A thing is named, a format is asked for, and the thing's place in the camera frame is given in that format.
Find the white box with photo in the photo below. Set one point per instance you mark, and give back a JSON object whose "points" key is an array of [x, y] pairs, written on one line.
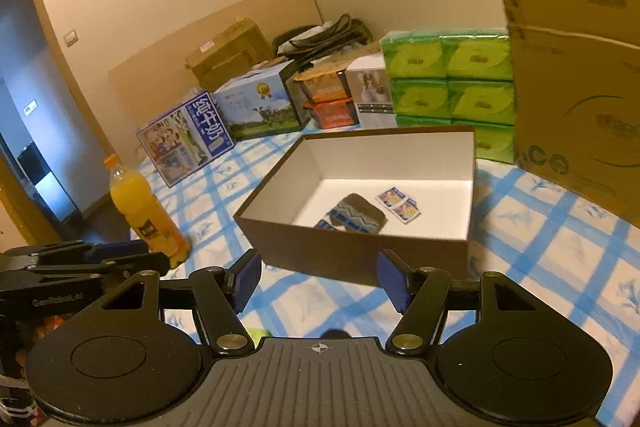
{"points": [[372, 92]]}

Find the brown box with white inside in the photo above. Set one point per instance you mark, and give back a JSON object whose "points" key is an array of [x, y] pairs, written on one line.
{"points": [[400, 167]]}

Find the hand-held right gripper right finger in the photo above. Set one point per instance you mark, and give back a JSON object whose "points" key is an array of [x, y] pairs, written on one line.
{"points": [[392, 282]]}

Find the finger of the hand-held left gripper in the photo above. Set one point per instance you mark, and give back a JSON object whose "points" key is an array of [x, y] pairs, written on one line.
{"points": [[120, 248], [150, 263]]}

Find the wooden headboard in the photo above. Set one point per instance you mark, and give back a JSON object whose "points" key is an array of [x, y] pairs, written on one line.
{"points": [[165, 52]]}

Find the grey patterned sock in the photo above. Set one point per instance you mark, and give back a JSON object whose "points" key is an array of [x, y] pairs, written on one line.
{"points": [[356, 213]]}

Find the dark cabinet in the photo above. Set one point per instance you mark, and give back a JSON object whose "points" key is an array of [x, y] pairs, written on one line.
{"points": [[52, 192]]}

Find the blue cow print milk box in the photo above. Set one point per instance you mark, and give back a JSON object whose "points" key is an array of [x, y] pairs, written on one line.
{"points": [[260, 104]]}

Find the brown cardboard box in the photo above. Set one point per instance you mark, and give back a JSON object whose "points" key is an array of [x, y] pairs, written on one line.
{"points": [[227, 52]]}

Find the small printed packet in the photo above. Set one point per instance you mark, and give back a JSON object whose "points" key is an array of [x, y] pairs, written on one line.
{"points": [[406, 210], [391, 197]]}

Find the orange small boxes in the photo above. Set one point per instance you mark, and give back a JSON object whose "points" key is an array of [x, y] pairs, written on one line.
{"points": [[322, 82]]}

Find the orange juice bottle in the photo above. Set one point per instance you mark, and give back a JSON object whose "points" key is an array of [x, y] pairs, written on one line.
{"points": [[145, 217]]}

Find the stack of green tissue packs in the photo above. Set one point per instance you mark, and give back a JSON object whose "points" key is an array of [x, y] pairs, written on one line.
{"points": [[450, 77]]}

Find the large cardboard box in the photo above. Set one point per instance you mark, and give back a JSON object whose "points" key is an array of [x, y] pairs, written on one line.
{"points": [[575, 82]]}

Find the blue cartoon milk carton box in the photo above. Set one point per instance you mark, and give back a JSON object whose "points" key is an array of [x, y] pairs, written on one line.
{"points": [[190, 137]]}

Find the white wall switch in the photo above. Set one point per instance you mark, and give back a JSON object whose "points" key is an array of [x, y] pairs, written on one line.
{"points": [[71, 37]]}

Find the blue checked bed sheet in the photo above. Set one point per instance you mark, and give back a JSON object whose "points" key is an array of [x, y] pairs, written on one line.
{"points": [[540, 237]]}

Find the wooden door frame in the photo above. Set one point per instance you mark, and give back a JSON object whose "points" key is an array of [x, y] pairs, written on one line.
{"points": [[55, 37]]}

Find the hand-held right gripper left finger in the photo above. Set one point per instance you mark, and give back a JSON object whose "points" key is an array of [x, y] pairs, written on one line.
{"points": [[247, 281]]}

